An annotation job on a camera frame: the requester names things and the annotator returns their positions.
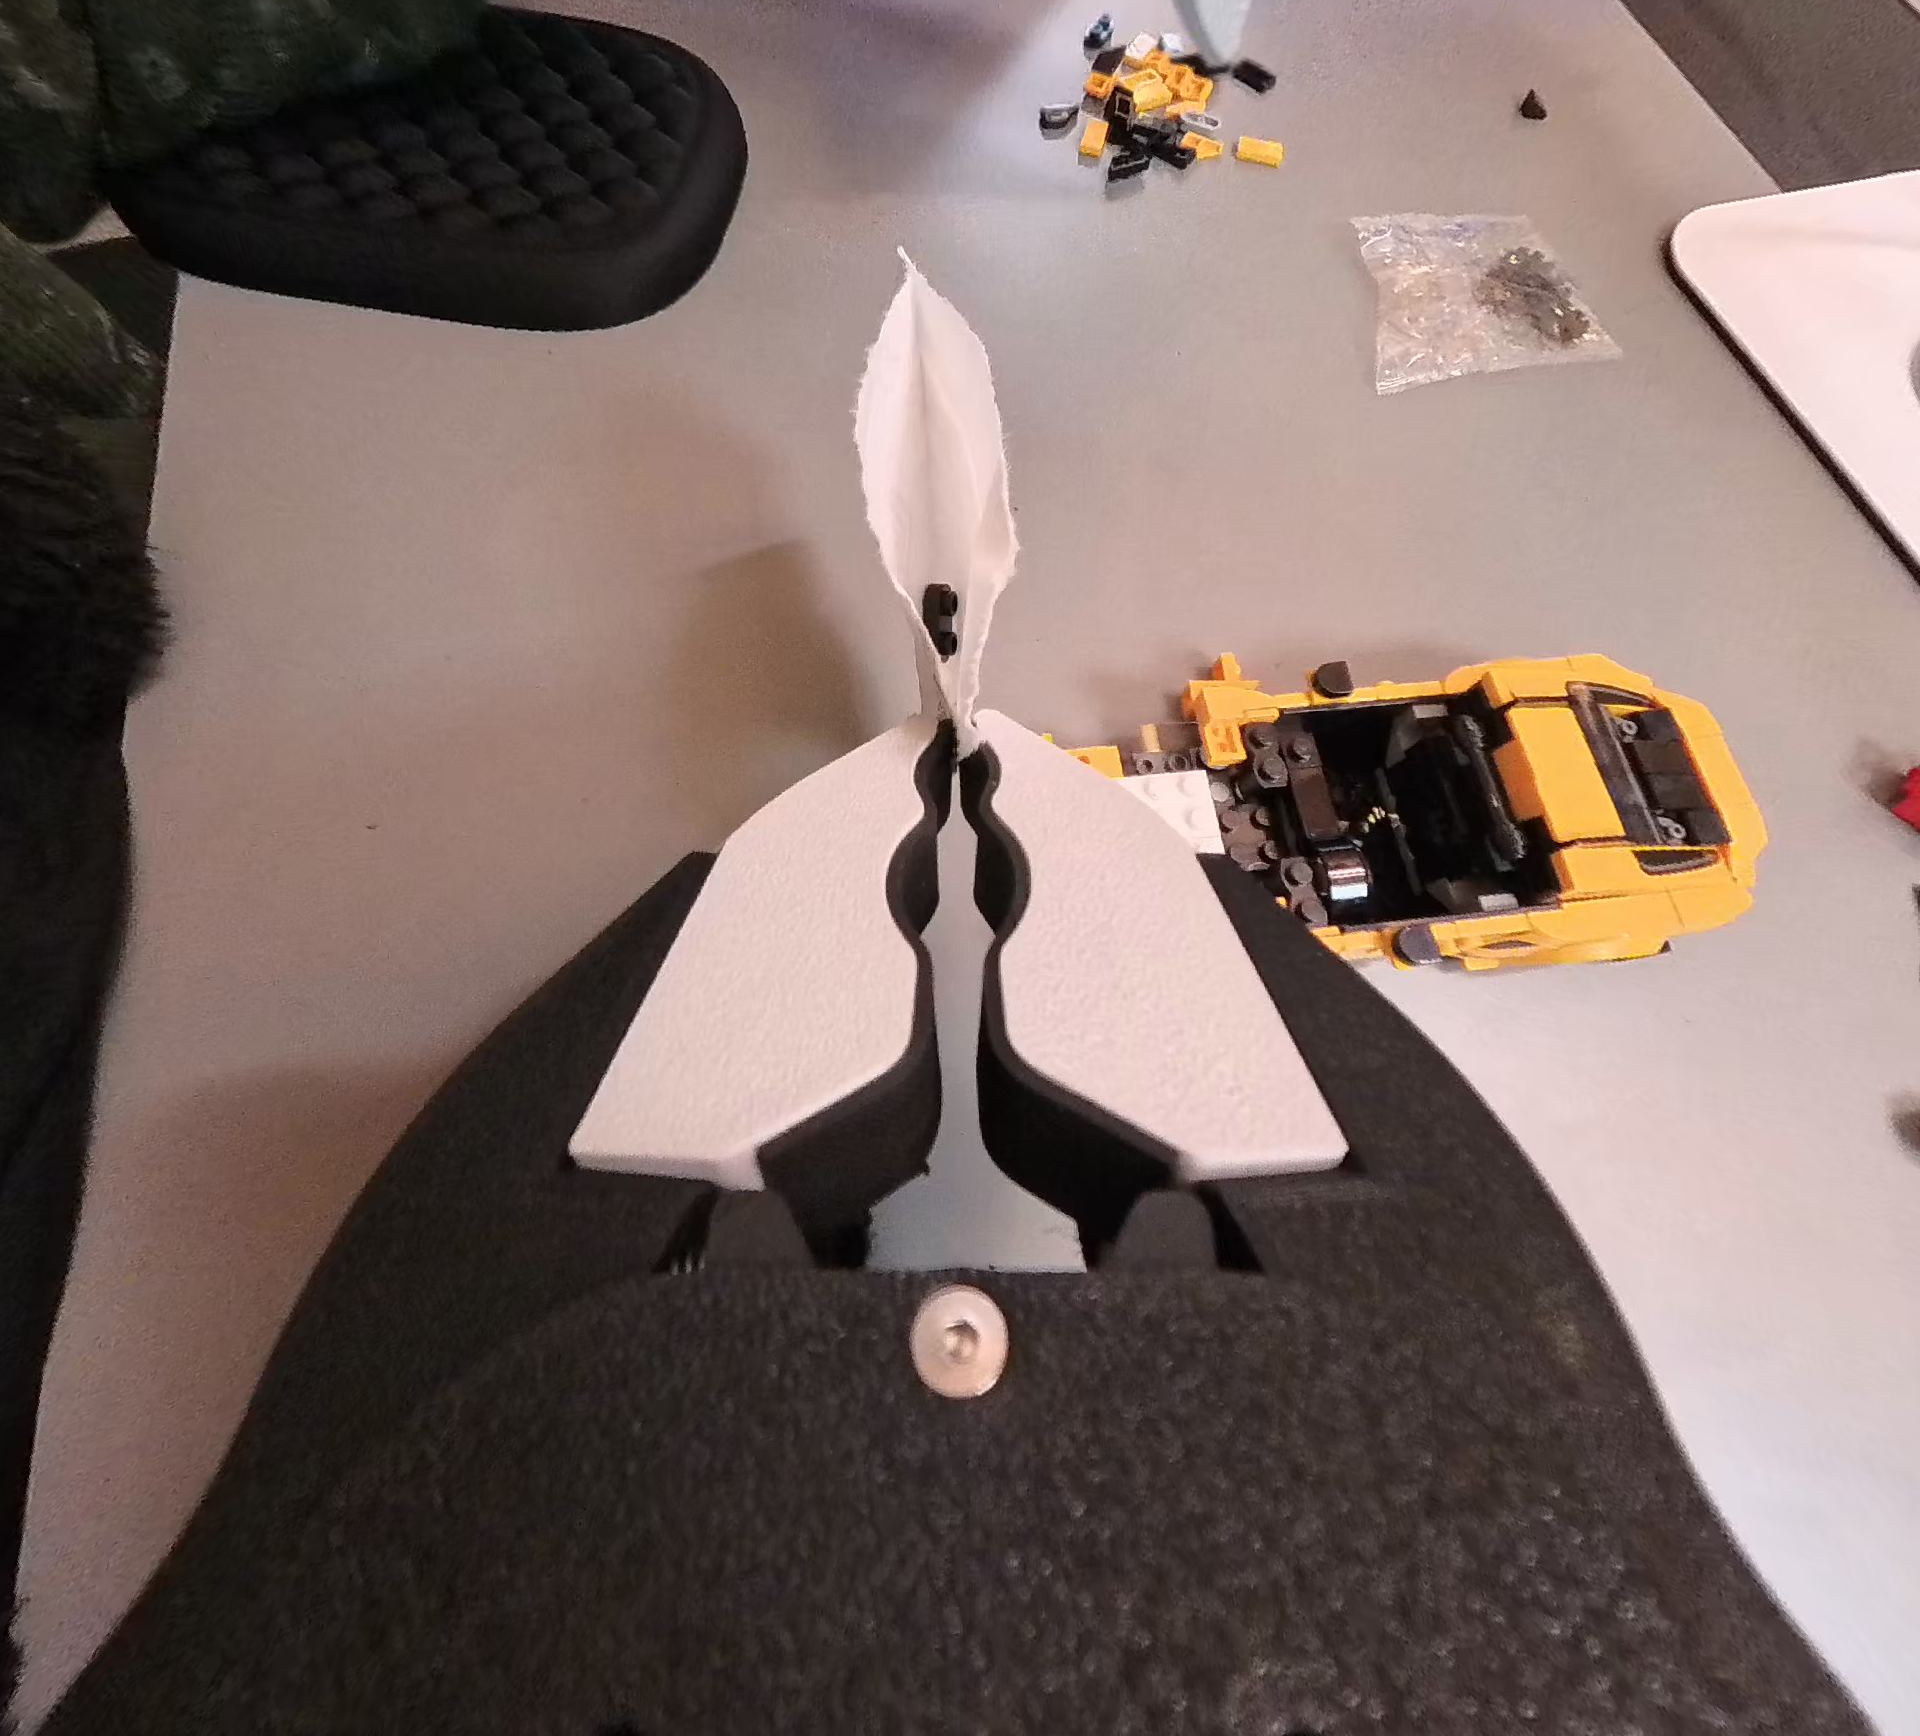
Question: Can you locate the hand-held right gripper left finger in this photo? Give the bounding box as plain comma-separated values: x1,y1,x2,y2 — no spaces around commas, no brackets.
566,716,956,1269

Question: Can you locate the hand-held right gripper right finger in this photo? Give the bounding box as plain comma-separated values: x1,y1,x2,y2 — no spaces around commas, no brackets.
956,707,1352,1269

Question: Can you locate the pile of small lego pieces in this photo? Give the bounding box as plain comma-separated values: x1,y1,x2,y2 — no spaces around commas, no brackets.
1034,9,1289,194

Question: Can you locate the yellow lego car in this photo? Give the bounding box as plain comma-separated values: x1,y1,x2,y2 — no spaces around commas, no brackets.
1057,649,1767,974

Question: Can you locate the white paper bag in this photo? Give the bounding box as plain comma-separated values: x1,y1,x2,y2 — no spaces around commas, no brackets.
855,248,1027,758

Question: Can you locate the clear plastic bag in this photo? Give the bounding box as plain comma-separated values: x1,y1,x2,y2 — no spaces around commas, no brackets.
1347,209,1627,398

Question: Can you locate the white book stand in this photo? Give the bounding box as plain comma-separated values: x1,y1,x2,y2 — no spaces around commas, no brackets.
1669,168,1920,567

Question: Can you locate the black mesh chair armrest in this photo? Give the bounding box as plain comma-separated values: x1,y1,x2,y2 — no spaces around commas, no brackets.
105,2,751,335

